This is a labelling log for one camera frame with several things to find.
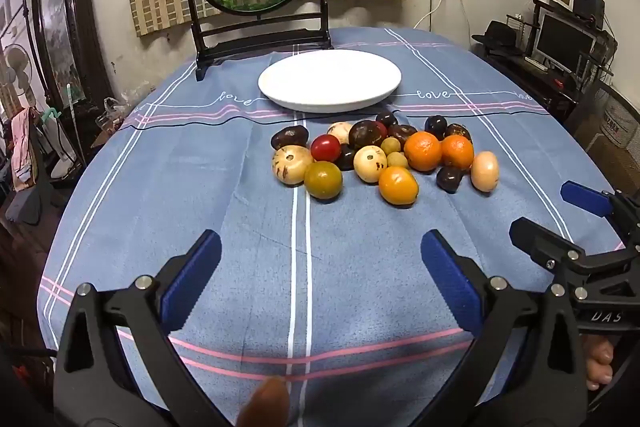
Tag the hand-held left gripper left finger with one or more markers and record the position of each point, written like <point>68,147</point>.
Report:
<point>192,277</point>

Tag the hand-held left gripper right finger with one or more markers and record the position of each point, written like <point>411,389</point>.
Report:
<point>450,282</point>

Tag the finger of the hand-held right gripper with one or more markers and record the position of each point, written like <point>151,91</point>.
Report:
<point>542,243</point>
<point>585,199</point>

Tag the cream peach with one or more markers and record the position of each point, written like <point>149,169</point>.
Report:
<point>340,132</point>
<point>484,171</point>

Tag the dark purple plum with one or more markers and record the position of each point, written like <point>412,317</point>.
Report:
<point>435,126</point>
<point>345,158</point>
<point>449,178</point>
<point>386,119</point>

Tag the yellow-orange citrus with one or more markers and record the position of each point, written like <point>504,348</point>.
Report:
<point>398,186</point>

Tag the orange mandarin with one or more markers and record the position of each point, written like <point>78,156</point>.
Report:
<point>457,152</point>
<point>422,151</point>

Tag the yellow-green longan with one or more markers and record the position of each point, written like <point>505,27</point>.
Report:
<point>390,145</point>
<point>397,160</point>

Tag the cream speckled pear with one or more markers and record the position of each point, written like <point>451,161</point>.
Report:
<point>370,163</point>
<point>292,165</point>

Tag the green-yellow tomato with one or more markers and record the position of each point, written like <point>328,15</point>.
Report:
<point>323,180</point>

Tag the red tomato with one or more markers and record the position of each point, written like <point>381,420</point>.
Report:
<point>382,130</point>
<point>326,147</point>

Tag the white oval plate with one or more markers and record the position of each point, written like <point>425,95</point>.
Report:
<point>330,79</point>

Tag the person's right hand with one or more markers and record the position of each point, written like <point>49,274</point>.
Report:
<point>598,359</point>

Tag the person's left hand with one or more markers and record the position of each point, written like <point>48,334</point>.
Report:
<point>266,407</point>

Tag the black mesh chair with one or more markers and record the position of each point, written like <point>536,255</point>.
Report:
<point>617,127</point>

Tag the blue striped tablecloth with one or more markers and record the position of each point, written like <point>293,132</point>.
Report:
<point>225,187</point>

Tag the dark computer desk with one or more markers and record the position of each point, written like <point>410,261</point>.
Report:
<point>540,87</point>

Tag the computer monitor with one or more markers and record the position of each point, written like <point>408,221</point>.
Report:
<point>562,42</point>

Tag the clear plastic bag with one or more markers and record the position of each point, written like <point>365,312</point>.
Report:
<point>111,114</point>

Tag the black hat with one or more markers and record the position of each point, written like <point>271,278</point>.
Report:
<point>497,36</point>

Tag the black speaker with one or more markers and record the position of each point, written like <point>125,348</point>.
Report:
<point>589,2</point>

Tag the pink cloth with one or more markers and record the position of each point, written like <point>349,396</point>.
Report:
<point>22,147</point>

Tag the white standing fan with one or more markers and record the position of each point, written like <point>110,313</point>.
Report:
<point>17,67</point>

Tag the dark wood framed picture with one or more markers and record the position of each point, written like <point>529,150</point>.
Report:
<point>55,22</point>

